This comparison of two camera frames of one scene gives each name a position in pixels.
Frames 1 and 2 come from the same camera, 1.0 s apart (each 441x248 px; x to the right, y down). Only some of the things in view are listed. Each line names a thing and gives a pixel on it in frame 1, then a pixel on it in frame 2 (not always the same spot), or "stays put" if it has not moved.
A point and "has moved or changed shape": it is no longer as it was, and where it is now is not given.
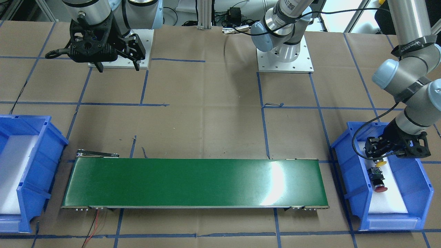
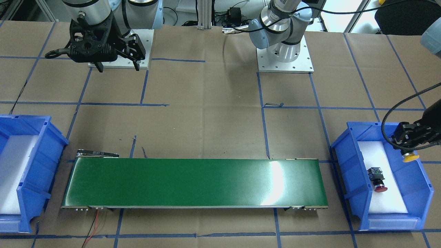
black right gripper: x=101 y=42 stays put
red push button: x=377 y=178 stays put
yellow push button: x=378 y=163 has moved or changed shape
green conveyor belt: x=255 y=183 stays put
